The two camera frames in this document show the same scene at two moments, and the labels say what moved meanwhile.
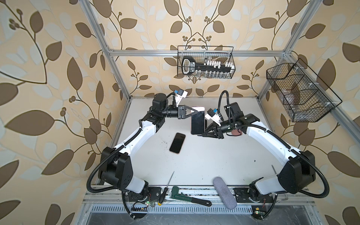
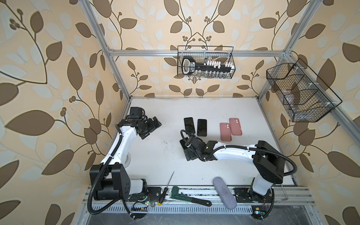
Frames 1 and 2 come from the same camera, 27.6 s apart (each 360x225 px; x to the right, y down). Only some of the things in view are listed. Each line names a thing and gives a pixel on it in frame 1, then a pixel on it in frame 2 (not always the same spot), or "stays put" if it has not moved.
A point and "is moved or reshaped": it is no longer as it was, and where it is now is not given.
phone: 177,143 is moved or reshaped
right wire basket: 305,97 stays put
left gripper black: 190,108 → 152,126
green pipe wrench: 176,194 stays put
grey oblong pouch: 224,193 stays put
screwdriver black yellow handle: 164,192 stays put
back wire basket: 206,62 stays put
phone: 198,121 → 189,124
